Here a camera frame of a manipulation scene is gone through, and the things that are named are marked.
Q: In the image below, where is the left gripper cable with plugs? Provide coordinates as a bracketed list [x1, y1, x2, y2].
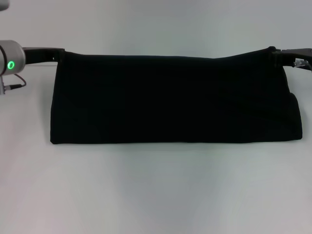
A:
[0, 73, 27, 96]

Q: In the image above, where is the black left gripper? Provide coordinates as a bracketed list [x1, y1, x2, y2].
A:
[23, 47, 67, 66]

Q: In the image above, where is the black shirt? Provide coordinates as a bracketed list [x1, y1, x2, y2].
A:
[50, 46, 303, 145]

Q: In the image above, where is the gripper cable with plugs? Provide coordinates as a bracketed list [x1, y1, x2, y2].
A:
[0, 73, 27, 96]
[293, 58, 311, 68]

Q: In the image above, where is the right gripper cable with plugs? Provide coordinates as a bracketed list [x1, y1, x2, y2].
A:
[293, 58, 311, 68]

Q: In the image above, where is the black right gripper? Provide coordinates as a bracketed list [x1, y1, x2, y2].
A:
[269, 46, 312, 73]

